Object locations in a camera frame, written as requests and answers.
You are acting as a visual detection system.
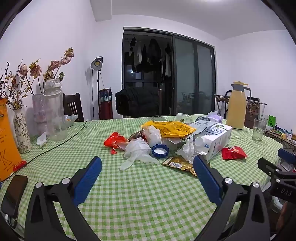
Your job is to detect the black cable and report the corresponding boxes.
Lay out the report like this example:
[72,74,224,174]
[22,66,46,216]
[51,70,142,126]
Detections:
[22,119,88,163]

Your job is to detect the large clear water bottle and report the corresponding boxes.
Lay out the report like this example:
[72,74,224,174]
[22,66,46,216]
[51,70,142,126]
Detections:
[43,78,68,142]

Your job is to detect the small red snack packet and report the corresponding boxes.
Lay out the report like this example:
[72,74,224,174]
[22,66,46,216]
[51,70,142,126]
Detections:
[221,146,247,160]

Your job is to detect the row of hanging clothes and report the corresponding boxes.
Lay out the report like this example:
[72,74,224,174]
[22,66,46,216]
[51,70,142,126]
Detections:
[128,37,172,78]

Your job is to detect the dried pink flowers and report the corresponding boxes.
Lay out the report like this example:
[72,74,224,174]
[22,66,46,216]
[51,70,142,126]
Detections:
[20,47,74,94]

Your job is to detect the red hanging cloth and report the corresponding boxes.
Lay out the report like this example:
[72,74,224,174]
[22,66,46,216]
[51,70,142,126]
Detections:
[98,88,114,120]

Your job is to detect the clear glass bowl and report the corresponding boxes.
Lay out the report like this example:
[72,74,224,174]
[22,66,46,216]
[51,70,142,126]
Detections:
[63,114,78,128]

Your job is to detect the white disposable glove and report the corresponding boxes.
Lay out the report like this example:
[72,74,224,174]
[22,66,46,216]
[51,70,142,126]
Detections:
[120,137,160,171]

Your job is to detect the yellow thermos jug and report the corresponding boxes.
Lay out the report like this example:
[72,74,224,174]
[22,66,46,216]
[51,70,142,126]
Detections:
[226,81,251,130]

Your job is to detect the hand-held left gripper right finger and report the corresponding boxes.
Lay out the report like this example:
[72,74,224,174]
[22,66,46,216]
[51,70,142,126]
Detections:
[193,156,271,241]

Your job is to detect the brown snack wrapper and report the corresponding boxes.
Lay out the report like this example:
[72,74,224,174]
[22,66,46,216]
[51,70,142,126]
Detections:
[128,131,145,142]

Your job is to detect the crumpled white tissue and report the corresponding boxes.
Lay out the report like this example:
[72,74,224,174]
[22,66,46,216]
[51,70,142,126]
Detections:
[176,137,195,164]

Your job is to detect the dried thin branches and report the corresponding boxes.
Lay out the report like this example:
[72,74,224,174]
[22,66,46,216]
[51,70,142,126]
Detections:
[0,60,35,110]

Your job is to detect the blue plastic lid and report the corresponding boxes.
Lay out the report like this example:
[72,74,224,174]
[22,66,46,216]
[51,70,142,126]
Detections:
[151,144,170,159]

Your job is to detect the metal clothes rack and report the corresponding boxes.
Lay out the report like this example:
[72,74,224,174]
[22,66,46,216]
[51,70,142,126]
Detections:
[215,94,267,118]

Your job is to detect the white milk carton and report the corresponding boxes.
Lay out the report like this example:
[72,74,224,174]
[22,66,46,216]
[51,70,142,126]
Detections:
[194,123,233,161]

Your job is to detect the silver foil bag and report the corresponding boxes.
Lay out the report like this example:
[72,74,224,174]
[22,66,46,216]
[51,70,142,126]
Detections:
[188,120,218,136]

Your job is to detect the purple tissue pack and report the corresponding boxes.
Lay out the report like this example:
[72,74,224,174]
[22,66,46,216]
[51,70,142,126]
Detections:
[207,111,223,123]

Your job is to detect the green box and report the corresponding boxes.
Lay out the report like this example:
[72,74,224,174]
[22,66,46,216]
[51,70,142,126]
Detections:
[266,115,277,130]

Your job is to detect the studio lamp on stand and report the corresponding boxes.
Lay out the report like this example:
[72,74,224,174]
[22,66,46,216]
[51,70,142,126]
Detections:
[90,56,104,120]

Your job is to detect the dark wooden chair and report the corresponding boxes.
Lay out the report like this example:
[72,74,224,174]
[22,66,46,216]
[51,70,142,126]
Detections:
[63,93,85,122]

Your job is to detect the green checked tablecloth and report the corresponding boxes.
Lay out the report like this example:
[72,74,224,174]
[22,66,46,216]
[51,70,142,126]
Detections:
[0,115,284,241]

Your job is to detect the black framed sliding door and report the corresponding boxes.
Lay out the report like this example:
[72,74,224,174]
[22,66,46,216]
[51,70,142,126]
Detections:
[122,27,216,116]

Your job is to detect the brown wooden cabinet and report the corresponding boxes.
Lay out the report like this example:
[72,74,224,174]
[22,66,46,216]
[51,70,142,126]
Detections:
[244,105,260,129]

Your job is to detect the gold snack packet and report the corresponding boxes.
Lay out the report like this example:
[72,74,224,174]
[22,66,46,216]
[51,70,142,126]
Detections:
[161,156,199,177]

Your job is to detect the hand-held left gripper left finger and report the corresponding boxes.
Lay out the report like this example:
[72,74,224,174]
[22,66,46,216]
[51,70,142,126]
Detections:
[24,156,102,241]

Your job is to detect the red snack wrapper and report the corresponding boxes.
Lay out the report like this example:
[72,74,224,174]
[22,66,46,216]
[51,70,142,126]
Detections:
[104,132,129,154]

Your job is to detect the black smartphone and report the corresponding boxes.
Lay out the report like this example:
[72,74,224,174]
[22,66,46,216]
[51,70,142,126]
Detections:
[1,175,28,219]

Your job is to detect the floral ceramic vase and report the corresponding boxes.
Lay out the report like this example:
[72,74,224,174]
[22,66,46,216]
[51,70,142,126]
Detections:
[13,109,33,154]

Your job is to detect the clear glass vase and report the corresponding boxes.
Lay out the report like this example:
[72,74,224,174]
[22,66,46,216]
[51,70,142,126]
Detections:
[32,93,48,136]

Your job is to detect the clear drinking glass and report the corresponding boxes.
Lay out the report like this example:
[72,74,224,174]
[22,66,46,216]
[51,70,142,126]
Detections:
[252,118,267,141]

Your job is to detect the orange paper bag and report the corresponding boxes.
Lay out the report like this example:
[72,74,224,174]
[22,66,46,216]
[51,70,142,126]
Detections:
[0,97,23,182]

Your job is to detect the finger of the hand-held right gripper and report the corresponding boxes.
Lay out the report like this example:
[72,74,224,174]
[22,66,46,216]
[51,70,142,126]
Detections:
[277,148,296,165]
[257,158,282,178]

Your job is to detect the small red plastic item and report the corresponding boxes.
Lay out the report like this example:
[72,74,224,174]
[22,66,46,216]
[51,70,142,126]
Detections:
[13,161,27,172]

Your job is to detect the black jacket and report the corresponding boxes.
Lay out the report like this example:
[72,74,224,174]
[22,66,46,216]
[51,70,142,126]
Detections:
[115,86,160,115]

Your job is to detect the folding side table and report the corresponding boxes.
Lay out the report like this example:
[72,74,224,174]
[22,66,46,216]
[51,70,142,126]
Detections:
[264,128,296,151]

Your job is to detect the crumpled clear plastic bag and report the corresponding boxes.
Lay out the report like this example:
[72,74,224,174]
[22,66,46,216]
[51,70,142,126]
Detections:
[143,126,162,147]

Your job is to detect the small crumpled tissue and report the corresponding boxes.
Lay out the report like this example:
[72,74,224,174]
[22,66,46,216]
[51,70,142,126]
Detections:
[36,132,48,147]

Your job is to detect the yellow snack bag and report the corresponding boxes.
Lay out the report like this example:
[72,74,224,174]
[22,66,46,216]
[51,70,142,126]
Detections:
[141,120,196,138]

